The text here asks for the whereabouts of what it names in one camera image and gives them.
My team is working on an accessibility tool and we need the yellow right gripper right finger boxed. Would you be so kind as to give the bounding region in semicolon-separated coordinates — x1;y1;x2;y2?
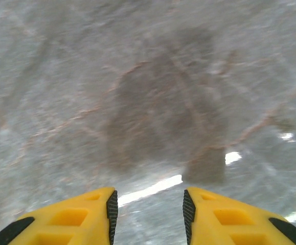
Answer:
183;186;296;245

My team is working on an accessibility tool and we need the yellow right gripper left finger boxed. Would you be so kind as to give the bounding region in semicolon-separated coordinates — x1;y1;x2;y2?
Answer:
0;187;119;245

